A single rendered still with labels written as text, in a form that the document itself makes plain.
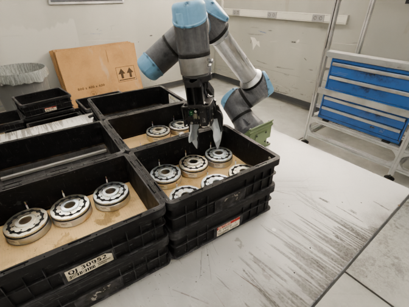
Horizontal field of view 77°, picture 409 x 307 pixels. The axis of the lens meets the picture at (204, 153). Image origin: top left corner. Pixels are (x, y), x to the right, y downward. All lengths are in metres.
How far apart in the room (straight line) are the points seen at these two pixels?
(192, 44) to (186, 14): 0.06
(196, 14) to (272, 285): 0.69
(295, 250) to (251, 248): 0.13
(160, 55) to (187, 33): 0.14
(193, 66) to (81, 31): 3.35
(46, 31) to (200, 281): 3.46
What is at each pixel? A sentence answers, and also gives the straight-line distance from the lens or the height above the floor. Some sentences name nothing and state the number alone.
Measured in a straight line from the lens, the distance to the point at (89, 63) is 3.79.
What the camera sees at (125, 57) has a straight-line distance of 3.94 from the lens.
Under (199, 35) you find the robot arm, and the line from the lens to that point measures 0.61.
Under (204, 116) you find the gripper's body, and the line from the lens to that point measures 0.63.
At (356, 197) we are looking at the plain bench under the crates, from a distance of 1.16.
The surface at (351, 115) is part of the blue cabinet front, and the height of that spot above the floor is 0.44.
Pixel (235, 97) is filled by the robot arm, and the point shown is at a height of 0.94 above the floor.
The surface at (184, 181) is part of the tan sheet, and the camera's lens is 0.88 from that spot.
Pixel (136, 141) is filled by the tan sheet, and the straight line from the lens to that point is 1.14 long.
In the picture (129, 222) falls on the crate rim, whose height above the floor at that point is 0.93.
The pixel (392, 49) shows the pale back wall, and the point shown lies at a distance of 3.41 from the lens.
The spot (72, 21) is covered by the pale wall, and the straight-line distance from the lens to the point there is 3.88.
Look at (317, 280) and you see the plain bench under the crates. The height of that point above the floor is 0.70.
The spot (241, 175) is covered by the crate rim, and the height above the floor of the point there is 0.93.
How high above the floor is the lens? 1.37
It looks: 32 degrees down
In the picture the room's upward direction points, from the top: straight up
